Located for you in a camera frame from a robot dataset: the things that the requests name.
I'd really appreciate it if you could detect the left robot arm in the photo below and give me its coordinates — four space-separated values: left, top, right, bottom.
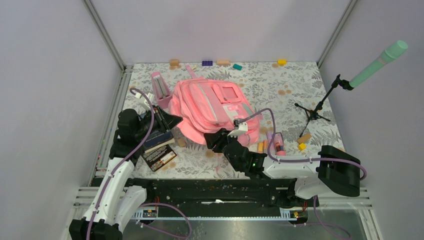
68 106 183 240

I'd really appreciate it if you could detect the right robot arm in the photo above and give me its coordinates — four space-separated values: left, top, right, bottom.
203 128 366 206

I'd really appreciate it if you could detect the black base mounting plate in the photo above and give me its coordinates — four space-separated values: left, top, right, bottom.
92 178 320 218

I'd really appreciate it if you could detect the small wooden cube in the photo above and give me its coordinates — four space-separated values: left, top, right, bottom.
177 138 187 148

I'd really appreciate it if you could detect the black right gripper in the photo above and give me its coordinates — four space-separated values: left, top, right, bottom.
204 127 239 154

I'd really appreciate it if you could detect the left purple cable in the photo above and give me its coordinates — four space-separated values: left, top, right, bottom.
85 87 193 240

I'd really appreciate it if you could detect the black paperback book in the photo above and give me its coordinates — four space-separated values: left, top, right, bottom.
141 145 177 172

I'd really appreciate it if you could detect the black microphone tripod stand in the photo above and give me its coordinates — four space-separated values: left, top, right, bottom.
294 74 354 138

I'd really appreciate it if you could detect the wooden block back left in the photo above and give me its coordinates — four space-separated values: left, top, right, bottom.
169 59 180 67

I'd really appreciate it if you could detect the floral patterned table mat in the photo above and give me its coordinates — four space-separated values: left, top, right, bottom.
115 61 345 180

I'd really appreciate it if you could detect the mint green microphone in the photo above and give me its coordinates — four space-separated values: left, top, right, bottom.
349 40 408 88

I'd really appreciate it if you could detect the pink student backpack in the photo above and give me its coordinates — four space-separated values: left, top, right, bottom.
168 66 261 147

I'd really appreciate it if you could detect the wooden block back centre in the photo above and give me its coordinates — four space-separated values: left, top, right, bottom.
216 59 231 66

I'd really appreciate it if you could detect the yellow toy block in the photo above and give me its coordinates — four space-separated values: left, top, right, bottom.
277 59 287 66

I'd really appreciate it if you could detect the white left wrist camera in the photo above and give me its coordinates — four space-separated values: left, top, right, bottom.
135 93 155 113

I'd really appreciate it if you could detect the pink metronome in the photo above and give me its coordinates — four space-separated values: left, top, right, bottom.
151 71 173 109

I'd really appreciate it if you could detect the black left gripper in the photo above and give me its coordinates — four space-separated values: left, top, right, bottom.
135 105 183 140

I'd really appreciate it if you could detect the aluminium frame rail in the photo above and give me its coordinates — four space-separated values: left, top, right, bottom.
83 0 127 187

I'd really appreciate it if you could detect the purple toy brick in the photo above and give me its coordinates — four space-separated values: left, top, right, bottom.
201 60 213 67

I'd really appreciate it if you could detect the yellow cube near tripod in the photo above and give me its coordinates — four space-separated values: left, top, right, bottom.
297 143 307 151

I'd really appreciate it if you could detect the teal toy block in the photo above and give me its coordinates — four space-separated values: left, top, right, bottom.
232 64 243 71

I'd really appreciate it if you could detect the blue Nineteen Eighty-Four book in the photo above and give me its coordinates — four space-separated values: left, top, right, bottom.
142 130 175 153

